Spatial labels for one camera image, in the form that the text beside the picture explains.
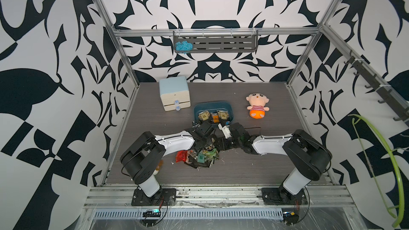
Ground yellow label tea bag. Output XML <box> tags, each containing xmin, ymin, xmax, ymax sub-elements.
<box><xmin>198</xmin><ymin>110</ymin><xmax>211</xmax><ymax>121</ymax></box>

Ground green pattern tea bag pile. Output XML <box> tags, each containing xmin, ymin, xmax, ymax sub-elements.
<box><xmin>184</xmin><ymin>148</ymin><xmax>219</xmax><ymax>169</ymax></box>

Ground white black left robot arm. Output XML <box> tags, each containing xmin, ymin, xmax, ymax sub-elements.
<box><xmin>120</xmin><ymin>122</ymin><xmax>215</xmax><ymax>199</ymax></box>

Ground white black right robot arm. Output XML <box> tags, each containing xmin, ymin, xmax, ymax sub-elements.
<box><xmin>218</xmin><ymin>123</ymin><xmax>332</xmax><ymax>200</ymax></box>

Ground teal plastic storage box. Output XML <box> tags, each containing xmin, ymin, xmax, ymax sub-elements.
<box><xmin>194</xmin><ymin>101</ymin><xmax>234</xmax><ymax>125</ymax></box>

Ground red foil tea bag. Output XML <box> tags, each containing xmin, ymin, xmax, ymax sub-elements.
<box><xmin>175</xmin><ymin>150</ymin><xmax>189</xmax><ymax>163</ymax></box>

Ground plush doll orange pants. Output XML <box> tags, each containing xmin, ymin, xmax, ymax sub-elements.
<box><xmin>246</xmin><ymin>93</ymin><xmax>269</xmax><ymax>119</ymax></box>

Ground small blue cream drawer cabinet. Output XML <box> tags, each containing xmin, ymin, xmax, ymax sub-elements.
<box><xmin>159</xmin><ymin>76</ymin><xmax>191</xmax><ymax>111</ymax></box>

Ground small brown white plush dog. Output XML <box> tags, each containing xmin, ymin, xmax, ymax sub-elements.
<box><xmin>153</xmin><ymin>160</ymin><xmax>164</xmax><ymax>176</ymax></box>

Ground blue crumpled item on shelf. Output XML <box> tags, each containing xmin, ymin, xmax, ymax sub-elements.
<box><xmin>175</xmin><ymin>40</ymin><xmax>193</xmax><ymax>54</ymax></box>

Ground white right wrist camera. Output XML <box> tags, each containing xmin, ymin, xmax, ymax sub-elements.
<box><xmin>221</xmin><ymin>126</ymin><xmax>232</xmax><ymax>138</ymax></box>

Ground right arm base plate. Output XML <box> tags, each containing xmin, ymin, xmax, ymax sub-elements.
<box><xmin>261</xmin><ymin>186</ymin><xmax>308</xmax><ymax>205</ymax></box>

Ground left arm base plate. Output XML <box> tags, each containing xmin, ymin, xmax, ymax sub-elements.
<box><xmin>131</xmin><ymin>187</ymin><xmax>176</xmax><ymax>207</ymax></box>

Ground grey perforated wall shelf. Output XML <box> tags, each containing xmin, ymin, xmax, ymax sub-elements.
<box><xmin>173</xmin><ymin>30</ymin><xmax>258</xmax><ymax>54</ymax></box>

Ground black wall hook rail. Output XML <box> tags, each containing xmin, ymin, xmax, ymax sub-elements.
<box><xmin>344</xmin><ymin>50</ymin><xmax>409</xmax><ymax>126</ymax></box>

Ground green curved hose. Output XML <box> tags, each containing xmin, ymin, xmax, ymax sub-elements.
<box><xmin>349</xmin><ymin>113</ymin><xmax>405</xmax><ymax>228</ymax></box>

